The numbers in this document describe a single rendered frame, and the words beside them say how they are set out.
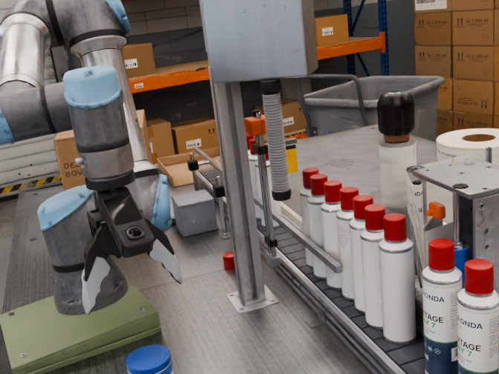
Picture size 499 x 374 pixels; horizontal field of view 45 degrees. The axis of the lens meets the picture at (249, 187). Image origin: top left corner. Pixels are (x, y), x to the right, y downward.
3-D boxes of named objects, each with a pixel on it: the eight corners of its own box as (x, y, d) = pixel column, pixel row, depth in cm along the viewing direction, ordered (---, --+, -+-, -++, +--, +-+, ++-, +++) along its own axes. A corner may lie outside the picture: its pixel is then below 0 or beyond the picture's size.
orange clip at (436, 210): (446, 219, 90) (446, 205, 89) (435, 222, 89) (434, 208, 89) (434, 213, 92) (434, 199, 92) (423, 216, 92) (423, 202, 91)
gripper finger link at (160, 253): (182, 259, 100) (143, 226, 96) (195, 271, 95) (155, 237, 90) (169, 274, 99) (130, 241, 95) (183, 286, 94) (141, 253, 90)
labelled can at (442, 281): (471, 379, 84) (470, 244, 77) (439, 390, 82) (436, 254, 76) (448, 360, 88) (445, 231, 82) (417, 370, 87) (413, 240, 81)
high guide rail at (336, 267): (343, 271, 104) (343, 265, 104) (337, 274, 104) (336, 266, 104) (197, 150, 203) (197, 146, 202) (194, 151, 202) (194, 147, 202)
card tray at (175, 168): (245, 173, 212) (243, 162, 211) (174, 188, 205) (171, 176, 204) (222, 156, 240) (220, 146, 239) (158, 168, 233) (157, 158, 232)
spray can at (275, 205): (285, 225, 147) (277, 145, 140) (266, 230, 145) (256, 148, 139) (278, 219, 151) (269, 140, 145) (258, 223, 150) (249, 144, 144)
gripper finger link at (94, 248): (102, 283, 90) (126, 231, 90) (105, 288, 88) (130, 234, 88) (73, 274, 88) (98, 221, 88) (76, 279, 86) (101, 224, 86)
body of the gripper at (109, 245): (138, 233, 97) (125, 162, 94) (155, 249, 90) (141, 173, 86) (91, 246, 94) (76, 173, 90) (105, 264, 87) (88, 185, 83)
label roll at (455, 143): (495, 176, 163) (496, 124, 159) (538, 199, 144) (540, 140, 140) (425, 187, 162) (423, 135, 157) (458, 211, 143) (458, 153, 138)
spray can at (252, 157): (277, 217, 153) (268, 139, 147) (258, 221, 151) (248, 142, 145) (269, 211, 158) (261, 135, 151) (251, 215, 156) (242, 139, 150)
